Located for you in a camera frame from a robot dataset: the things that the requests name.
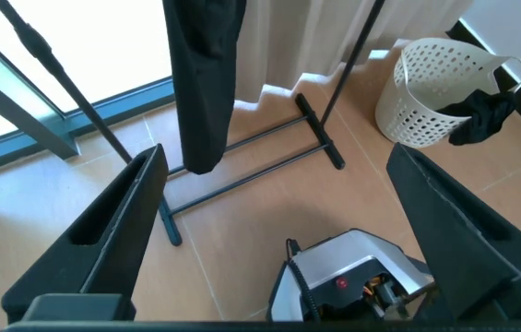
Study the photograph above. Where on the beige curtain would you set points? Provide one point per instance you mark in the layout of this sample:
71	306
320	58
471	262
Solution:
287	46

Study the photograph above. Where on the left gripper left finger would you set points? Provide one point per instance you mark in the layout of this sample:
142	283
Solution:
103	244

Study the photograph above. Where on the window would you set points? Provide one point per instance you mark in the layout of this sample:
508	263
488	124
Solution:
103	46

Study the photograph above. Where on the white laundry basket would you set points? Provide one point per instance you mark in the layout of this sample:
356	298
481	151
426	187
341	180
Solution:
407	115

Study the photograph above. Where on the black clothes rack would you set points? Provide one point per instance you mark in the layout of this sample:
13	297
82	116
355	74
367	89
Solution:
320	131

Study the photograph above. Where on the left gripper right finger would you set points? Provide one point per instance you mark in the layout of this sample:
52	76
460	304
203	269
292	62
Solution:
463	249

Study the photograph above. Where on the heap of clothes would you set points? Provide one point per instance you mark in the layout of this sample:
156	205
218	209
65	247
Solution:
481	115

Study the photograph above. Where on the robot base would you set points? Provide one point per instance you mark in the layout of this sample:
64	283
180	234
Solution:
357	258

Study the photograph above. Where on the black garment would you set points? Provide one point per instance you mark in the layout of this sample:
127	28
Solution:
204	92

